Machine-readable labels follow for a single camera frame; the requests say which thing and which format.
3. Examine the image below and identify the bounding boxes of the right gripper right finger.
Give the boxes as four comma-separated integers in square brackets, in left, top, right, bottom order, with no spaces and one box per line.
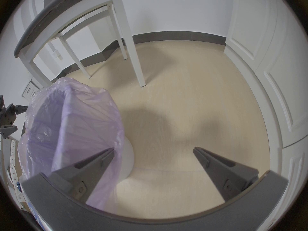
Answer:
[193,146,259,203]

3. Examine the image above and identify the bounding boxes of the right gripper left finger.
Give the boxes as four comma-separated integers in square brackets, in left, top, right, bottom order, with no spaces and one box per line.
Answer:
[50,147,115,203]

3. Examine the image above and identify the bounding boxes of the white trash bin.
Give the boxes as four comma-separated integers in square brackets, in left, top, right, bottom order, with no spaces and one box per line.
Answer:
[22,86,134,197]

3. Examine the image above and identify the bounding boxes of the purple plastic bag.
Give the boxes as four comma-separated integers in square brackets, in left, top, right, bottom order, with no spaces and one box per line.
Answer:
[18,77,125,209]

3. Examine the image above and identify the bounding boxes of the white table with grey top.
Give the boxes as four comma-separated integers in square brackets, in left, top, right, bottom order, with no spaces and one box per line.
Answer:
[14,0,147,88]

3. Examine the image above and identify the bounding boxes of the white wardrobe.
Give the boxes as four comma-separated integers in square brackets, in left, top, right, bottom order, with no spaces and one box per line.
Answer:
[225,0,308,203]

